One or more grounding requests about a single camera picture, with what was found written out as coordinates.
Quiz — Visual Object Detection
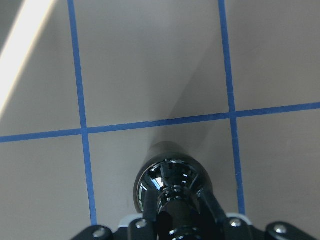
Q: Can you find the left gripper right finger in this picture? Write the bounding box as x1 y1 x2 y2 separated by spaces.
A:
198 187 227 223

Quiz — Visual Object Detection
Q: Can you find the dark green wine bottle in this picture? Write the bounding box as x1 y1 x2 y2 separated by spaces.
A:
133 141 212 240

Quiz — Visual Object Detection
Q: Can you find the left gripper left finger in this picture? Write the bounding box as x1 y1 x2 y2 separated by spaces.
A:
142 191 158 225

